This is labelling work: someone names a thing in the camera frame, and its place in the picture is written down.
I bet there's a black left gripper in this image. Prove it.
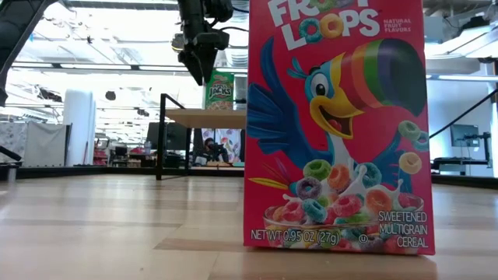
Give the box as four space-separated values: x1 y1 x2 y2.
177 0 231 87

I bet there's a green Apple Jacks cereal box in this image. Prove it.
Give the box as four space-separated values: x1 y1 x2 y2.
205 70 236 111

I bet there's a red Froot Loops cereal box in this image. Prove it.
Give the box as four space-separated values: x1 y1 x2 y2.
243 0 436 257

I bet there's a black computer monitor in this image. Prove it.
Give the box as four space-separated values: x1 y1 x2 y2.
146 122 188 152

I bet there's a person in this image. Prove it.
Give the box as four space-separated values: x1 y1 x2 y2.
200 136 231 164

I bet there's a colourful patterned panel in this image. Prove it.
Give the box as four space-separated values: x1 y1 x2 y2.
217 128 244 163

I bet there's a white cylindrical column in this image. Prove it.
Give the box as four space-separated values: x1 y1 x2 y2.
62 89 97 167

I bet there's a grey fabric partition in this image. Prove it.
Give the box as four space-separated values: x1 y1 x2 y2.
0 122 72 167

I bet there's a grey background desk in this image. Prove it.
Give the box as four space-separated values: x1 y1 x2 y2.
430 156 490 175

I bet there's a wooden shelf with black frame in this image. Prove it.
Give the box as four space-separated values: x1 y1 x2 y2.
155 93 247 182

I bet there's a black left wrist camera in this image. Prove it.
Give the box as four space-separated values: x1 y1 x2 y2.
205 0 234 23

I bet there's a black looped cable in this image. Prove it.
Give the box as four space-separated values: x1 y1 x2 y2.
0 145 23 163

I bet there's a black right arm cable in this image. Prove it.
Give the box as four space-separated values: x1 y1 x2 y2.
428 89 498 139

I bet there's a grey wall monitor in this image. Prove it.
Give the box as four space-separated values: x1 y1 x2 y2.
450 124 480 148

